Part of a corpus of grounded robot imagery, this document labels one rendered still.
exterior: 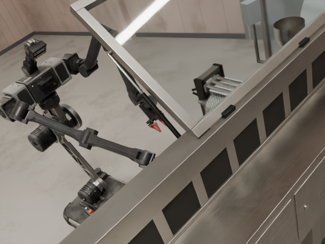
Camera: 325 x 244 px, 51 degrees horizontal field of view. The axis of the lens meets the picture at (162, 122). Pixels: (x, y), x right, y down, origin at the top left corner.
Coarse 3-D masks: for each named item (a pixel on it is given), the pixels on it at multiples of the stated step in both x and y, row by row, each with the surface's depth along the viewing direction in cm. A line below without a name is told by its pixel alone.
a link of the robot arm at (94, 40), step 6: (90, 42) 192; (96, 42) 188; (90, 48) 195; (96, 48) 192; (90, 54) 199; (96, 54) 198; (90, 60) 203; (96, 60) 212; (84, 66) 207; (90, 66) 207; (96, 66) 215; (84, 72) 211; (90, 72) 212
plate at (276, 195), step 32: (320, 96) 126; (288, 128) 118; (320, 128) 114; (256, 160) 111; (288, 160) 107; (320, 160) 107; (224, 192) 104; (256, 192) 101; (288, 192) 98; (320, 192) 114; (192, 224) 99; (224, 224) 96; (256, 224) 93; (288, 224) 103
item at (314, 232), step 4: (316, 224) 130; (312, 228) 129; (316, 228) 132; (312, 232) 130; (316, 232) 133; (320, 232) 136; (308, 236) 134; (312, 236) 132; (316, 236) 134; (320, 236) 138; (304, 240) 138; (308, 240) 136; (312, 240) 133; (316, 240) 136; (320, 240) 139
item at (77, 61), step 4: (72, 56) 218; (76, 56) 220; (68, 60) 216; (72, 60) 217; (76, 60) 216; (80, 60) 215; (68, 64) 218; (72, 64) 216; (76, 64) 215; (72, 68) 219; (76, 68) 217; (72, 72) 221; (76, 72) 224
